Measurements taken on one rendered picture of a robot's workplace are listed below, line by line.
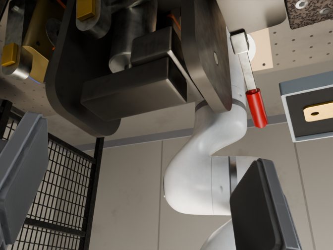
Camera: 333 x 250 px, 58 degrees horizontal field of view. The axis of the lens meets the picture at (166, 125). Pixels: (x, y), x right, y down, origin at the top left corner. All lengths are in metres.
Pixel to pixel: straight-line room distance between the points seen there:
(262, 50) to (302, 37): 0.20
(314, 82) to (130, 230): 2.61
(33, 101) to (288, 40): 1.00
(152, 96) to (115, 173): 2.82
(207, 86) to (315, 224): 2.29
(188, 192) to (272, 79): 1.84
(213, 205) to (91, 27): 0.40
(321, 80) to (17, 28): 0.41
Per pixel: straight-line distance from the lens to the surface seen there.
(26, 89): 1.31
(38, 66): 0.51
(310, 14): 0.38
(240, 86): 0.72
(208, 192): 0.59
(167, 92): 0.31
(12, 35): 0.51
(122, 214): 2.94
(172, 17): 0.54
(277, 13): 0.39
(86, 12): 0.38
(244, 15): 0.39
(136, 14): 0.44
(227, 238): 0.53
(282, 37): 0.99
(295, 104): 0.40
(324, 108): 0.42
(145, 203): 2.86
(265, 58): 0.87
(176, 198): 0.61
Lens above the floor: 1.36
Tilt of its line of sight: 28 degrees down
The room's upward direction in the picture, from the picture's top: 178 degrees counter-clockwise
